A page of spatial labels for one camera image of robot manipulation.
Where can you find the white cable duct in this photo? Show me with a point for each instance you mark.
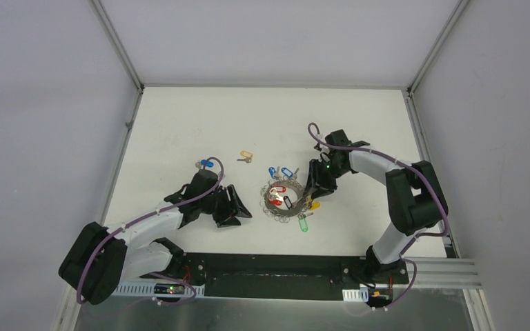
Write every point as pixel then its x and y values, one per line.
pixel 157 289
pixel 356 295

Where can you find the red key tag upper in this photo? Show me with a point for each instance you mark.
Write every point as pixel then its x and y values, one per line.
pixel 278 188

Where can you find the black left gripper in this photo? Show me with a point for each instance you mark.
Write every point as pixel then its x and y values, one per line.
pixel 221 206

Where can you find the right white cable duct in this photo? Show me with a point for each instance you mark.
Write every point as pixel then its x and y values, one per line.
pixel 356 295

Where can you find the loose blue tag key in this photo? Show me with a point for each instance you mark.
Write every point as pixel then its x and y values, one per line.
pixel 203 163

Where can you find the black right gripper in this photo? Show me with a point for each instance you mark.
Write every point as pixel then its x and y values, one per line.
pixel 326 187

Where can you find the black mounting base plate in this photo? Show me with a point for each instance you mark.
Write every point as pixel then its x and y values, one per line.
pixel 292 277

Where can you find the green key tag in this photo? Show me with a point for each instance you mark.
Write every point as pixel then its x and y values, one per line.
pixel 302 221

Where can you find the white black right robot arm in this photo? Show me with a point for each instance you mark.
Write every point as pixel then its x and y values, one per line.
pixel 415 200

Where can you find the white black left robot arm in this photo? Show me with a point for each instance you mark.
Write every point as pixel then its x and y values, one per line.
pixel 102 257

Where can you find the left white cable duct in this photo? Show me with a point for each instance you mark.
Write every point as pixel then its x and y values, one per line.
pixel 157 289

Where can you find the blue tag key lower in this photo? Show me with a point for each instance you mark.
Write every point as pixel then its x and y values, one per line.
pixel 291 174

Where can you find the blue tag key upper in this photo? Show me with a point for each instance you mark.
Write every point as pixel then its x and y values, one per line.
pixel 274 172

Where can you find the black key tag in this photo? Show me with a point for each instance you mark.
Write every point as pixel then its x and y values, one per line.
pixel 288 202

